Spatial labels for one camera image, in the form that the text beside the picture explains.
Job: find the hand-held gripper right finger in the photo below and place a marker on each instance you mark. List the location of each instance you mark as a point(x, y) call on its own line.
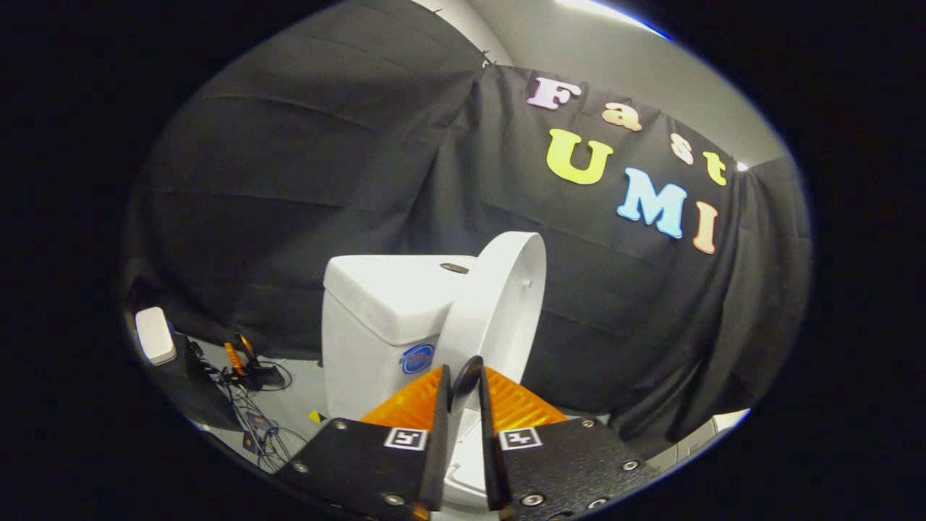
point(490, 456)

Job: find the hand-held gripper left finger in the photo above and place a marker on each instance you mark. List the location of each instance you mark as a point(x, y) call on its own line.
point(438, 449)

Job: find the white toilet lid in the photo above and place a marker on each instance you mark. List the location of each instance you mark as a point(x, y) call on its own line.
point(499, 304)

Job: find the white toilet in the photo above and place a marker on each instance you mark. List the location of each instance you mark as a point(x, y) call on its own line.
point(376, 304)

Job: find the orange black tool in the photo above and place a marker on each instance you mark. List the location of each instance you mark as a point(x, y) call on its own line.
point(246, 365)

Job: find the white appliance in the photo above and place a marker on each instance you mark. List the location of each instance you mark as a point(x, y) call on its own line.
point(716, 423)

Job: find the dark equipment box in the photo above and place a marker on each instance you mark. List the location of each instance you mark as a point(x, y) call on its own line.
point(195, 391)

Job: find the white rectangular device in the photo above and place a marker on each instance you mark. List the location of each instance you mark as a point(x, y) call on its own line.
point(155, 336)

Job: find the black backdrop cloth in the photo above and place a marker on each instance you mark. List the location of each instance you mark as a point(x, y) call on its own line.
point(289, 181)

